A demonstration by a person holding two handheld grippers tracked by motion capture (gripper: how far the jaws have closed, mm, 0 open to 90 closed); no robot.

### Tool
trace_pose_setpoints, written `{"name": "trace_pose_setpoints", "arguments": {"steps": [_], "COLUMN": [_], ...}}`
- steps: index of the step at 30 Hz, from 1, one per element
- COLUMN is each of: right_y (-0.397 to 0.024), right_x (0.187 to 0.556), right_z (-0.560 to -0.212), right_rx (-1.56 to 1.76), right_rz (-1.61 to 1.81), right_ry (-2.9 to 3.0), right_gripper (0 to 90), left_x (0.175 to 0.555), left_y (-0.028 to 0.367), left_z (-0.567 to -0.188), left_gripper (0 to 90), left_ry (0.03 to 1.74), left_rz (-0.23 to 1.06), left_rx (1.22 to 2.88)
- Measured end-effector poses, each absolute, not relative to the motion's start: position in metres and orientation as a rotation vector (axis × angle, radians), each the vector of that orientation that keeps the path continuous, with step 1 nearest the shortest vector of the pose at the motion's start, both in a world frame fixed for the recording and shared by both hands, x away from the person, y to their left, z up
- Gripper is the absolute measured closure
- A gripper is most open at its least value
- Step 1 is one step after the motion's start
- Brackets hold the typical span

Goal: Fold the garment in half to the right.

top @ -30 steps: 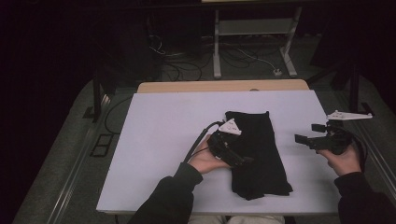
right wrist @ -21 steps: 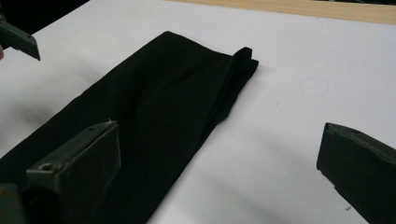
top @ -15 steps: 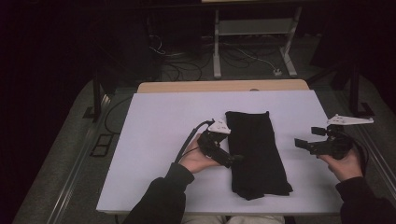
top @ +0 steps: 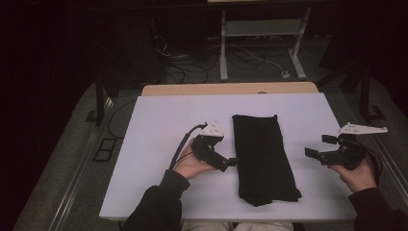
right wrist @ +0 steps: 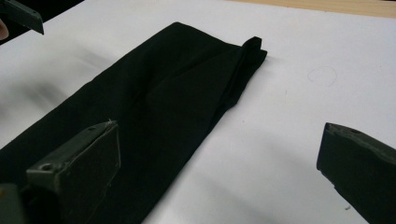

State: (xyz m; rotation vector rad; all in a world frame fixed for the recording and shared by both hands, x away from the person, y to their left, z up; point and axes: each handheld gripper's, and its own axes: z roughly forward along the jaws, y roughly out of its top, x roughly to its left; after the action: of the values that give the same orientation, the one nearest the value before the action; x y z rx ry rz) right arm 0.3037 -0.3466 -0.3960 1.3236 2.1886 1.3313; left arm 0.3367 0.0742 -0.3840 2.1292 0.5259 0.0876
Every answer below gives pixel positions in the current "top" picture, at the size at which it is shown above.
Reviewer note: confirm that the white plug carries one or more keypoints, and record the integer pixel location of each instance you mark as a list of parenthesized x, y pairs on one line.
[(285, 75)]

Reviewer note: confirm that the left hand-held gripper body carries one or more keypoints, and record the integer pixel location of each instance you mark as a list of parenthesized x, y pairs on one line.
[(205, 146)]

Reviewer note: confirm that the black tank top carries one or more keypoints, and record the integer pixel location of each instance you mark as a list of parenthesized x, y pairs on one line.
[(263, 160)]

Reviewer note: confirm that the person's right hand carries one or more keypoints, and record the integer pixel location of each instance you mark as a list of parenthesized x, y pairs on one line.
[(357, 178)]

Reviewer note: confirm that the metal floor rail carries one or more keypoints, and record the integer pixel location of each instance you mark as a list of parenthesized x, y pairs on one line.
[(393, 166), (80, 173)]

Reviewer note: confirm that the person's left hand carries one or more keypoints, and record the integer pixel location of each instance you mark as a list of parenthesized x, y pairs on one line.
[(191, 165)]

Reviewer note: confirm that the white board mat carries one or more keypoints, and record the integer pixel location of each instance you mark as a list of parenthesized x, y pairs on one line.
[(154, 128)]

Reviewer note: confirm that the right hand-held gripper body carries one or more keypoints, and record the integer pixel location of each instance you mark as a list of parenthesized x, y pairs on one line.
[(348, 154)]

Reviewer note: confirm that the grey metal desk frame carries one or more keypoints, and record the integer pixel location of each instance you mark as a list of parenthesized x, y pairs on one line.
[(261, 28)]

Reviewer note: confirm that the black metal stand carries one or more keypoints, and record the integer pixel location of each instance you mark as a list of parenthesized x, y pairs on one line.
[(100, 96), (365, 96)]

